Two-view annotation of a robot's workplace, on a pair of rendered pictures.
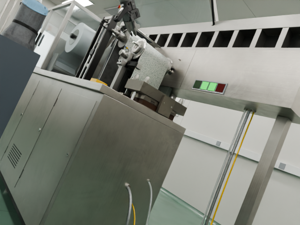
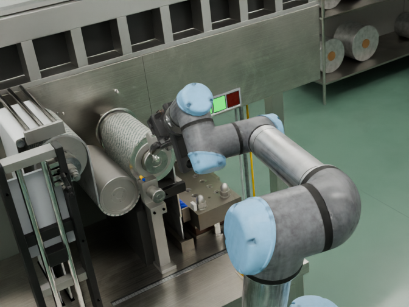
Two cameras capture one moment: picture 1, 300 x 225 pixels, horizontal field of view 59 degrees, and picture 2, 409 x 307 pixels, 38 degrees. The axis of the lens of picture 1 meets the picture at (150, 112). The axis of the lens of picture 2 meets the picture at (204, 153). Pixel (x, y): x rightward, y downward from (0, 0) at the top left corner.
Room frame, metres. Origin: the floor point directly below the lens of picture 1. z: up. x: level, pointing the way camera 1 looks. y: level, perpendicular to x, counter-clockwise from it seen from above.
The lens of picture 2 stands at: (1.25, 1.66, 2.04)
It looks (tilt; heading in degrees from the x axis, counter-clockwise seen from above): 28 degrees down; 282
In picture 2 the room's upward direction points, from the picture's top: 7 degrees counter-clockwise
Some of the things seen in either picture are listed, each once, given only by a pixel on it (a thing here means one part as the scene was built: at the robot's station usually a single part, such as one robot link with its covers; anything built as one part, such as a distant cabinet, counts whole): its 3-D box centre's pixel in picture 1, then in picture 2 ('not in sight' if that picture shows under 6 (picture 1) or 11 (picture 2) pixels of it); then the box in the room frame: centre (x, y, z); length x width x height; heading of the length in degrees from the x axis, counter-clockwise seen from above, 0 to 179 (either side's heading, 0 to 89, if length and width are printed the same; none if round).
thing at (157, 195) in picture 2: (122, 52); (157, 195); (1.67, 0.32, 1.18); 0.04 x 0.02 x 0.04; 39
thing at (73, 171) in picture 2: (114, 31); (73, 173); (1.84, 0.46, 1.33); 0.06 x 0.03 x 0.03; 129
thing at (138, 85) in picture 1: (156, 97); (189, 187); (1.66, 0.00, 1.00); 0.40 x 0.16 x 0.06; 129
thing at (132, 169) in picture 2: (138, 48); (153, 159); (1.69, 0.24, 1.25); 0.15 x 0.01 x 0.15; 39
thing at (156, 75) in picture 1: (147, 77); (159, 176); (1.72, 0.11, 1.11); 0.23 x 0.01 x 0.18; 129
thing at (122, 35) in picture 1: (121, 36); (65, 164); (1.87, 0.41, 1.33); 0.06 x 0.06 x 0.06; 39
